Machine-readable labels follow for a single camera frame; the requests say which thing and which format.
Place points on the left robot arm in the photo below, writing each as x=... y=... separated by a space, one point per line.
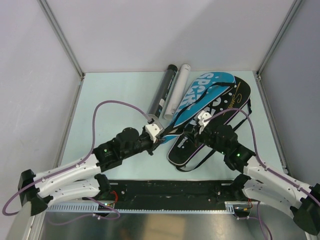
x=84 y=178

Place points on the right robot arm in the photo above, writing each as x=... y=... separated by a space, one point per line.
x=262 y=182

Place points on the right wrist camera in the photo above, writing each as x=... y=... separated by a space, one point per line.
x=202 y=120

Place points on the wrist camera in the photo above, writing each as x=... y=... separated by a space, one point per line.
x=202 y=120
x=154 y=128

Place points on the black shuttlecock tube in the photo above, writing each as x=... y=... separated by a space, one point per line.
x=162 y=92

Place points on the blue racket bag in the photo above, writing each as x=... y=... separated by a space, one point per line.
x=206 y=88

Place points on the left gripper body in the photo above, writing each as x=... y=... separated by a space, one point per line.
x=145 y=143

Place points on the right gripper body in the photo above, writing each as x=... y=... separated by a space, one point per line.
x=202 y=135

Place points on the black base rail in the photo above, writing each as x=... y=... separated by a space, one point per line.
x=172 y=195

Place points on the white shuttlecock tube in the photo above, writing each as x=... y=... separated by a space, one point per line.
x=177 y=92

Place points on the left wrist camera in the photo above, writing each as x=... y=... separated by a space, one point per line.
x=154 y=128

